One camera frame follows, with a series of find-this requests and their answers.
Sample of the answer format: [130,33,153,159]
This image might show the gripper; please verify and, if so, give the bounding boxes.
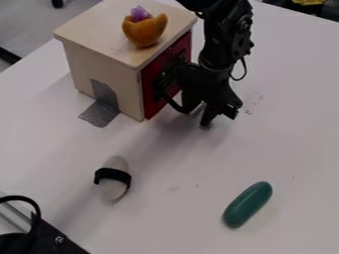
[174,62,246,129]

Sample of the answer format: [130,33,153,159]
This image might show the green oblong toy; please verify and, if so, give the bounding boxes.
[221,181,275,229]

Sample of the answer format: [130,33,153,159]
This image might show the orange toy with purple top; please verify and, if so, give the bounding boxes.
[120,5,170,48]

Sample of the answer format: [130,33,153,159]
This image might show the grey tape strip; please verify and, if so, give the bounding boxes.
[77,78,122,129]

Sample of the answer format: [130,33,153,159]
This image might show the white toy with black band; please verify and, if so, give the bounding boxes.
[92,155,134,201]

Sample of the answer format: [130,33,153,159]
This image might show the cream wooden cabinet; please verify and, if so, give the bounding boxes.
[53,0,199,122]

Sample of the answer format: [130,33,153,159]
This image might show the red drawer with black handle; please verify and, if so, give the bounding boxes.
[139,31,194,121]

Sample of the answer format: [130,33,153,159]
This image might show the black lab gear with cable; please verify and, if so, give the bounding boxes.
[0,194,90,254]

